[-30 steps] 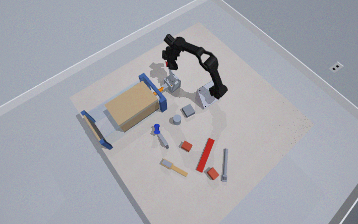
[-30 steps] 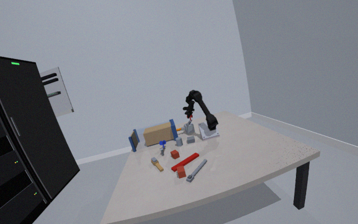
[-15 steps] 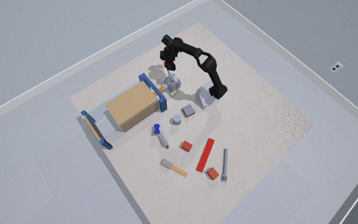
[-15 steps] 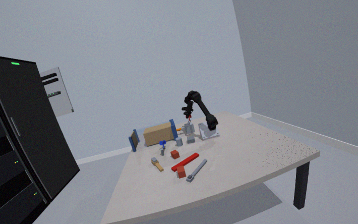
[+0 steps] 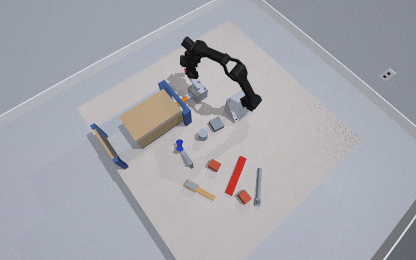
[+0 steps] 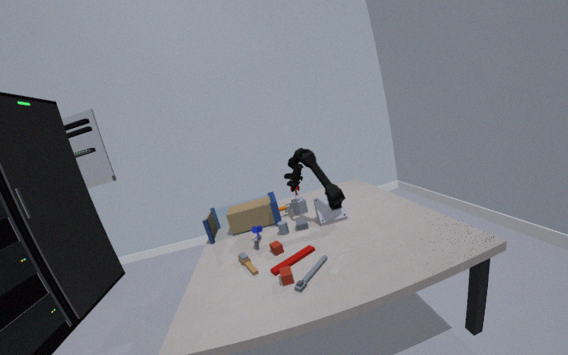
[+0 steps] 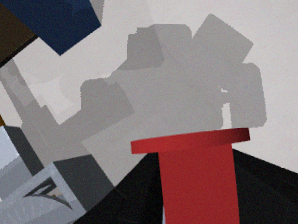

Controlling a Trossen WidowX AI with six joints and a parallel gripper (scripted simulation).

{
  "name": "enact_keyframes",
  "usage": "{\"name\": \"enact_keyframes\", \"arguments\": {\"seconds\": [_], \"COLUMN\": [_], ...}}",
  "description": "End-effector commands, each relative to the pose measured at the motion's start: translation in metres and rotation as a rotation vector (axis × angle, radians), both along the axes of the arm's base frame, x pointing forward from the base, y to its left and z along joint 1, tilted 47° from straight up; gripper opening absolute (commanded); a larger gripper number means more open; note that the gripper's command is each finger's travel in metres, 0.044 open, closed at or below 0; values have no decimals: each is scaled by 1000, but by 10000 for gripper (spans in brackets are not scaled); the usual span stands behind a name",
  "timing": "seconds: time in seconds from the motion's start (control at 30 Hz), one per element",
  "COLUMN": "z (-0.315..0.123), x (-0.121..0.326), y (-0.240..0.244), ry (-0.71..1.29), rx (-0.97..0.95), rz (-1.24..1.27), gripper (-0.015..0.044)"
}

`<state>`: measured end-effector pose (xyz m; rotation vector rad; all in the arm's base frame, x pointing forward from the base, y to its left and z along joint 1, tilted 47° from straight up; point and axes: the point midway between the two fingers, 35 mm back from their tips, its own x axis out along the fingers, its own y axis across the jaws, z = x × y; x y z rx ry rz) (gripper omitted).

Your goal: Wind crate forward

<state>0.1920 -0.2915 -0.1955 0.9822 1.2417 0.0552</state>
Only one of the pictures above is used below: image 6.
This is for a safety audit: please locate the grey cylinder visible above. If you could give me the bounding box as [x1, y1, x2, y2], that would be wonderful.
[278, 221, 289, 235]

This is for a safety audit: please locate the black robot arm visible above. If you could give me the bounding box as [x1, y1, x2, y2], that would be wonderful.
[288, 148, 345, 211]

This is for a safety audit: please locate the reddish-brown block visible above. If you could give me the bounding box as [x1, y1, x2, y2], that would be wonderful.
[279, 265, 294, 286]
[269, 241, 284, 256]

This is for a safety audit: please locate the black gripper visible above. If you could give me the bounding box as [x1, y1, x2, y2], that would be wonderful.
[287, 171, 303, 192]

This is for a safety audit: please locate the grey handle with blue knob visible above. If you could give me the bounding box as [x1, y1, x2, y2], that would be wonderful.
[252, 225, 262, 249]

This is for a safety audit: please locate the red flat bar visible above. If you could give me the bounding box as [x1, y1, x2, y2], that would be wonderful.
[270, 245, 315, 276]

